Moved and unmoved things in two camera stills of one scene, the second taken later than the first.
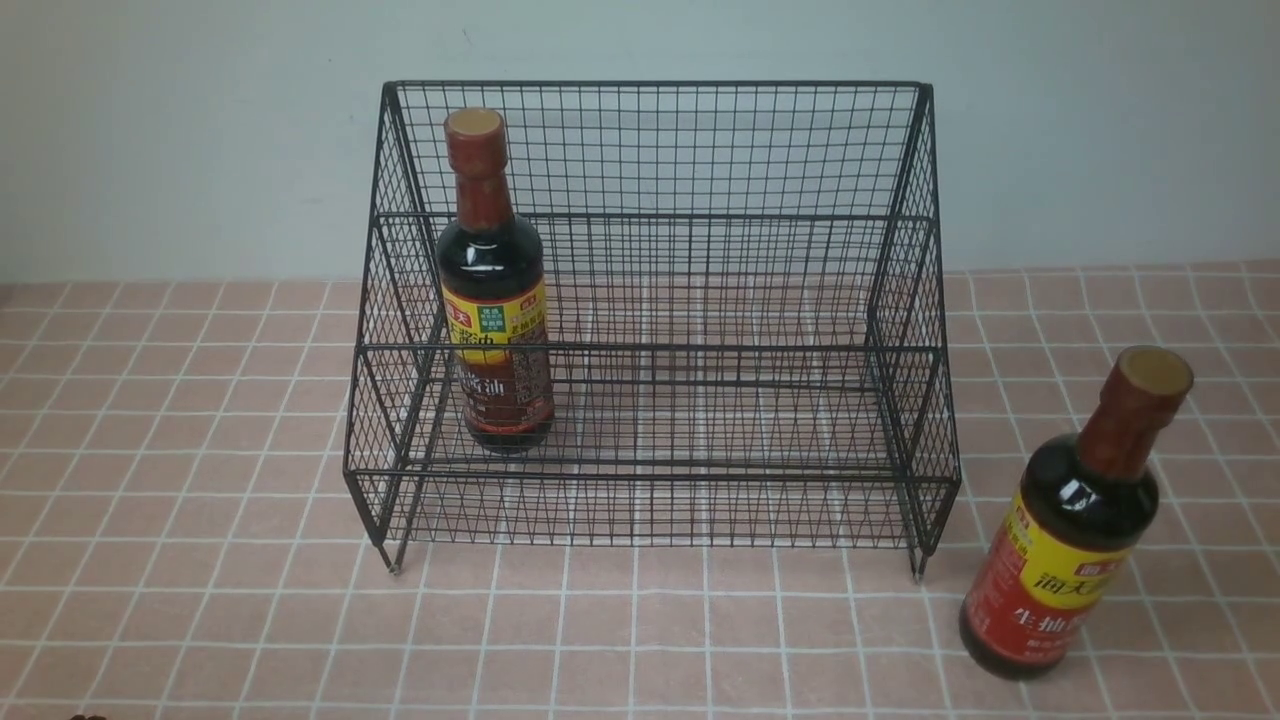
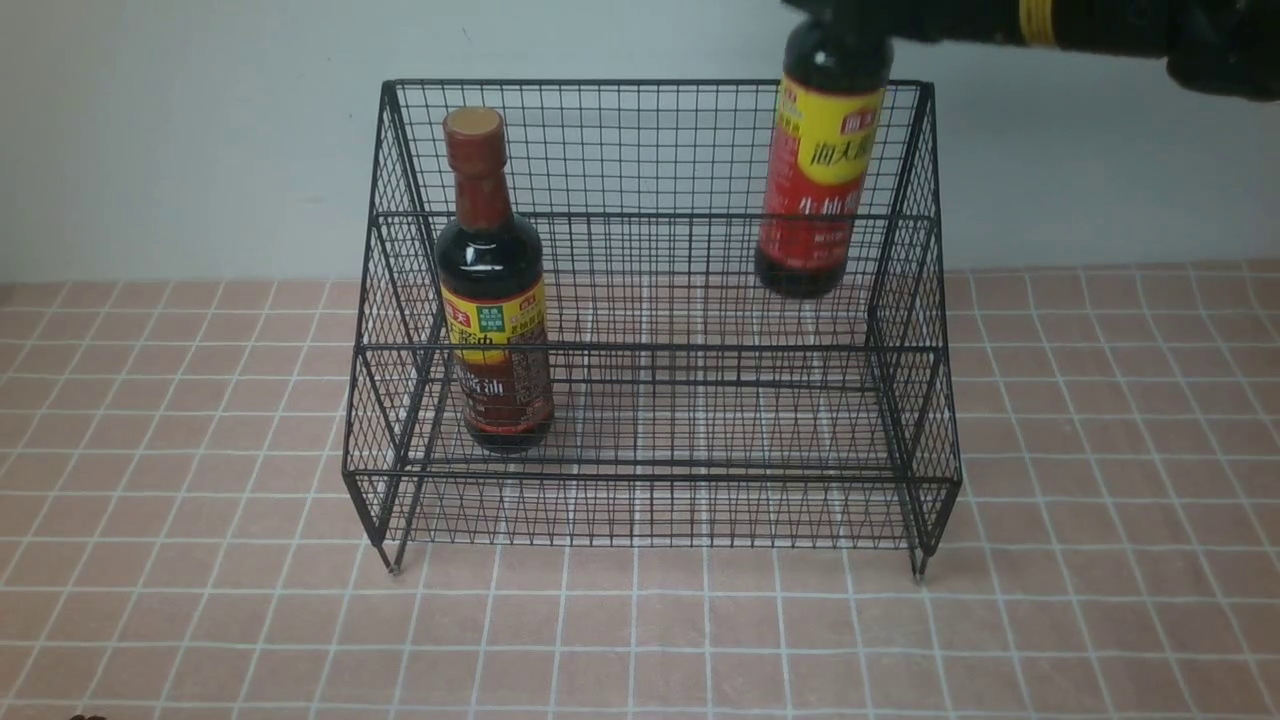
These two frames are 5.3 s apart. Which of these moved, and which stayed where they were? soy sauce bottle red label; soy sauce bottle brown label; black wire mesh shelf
Moved: soy sauce bottle red label
Stayed: black wire mesh shelf; soy sauce bottle brown label
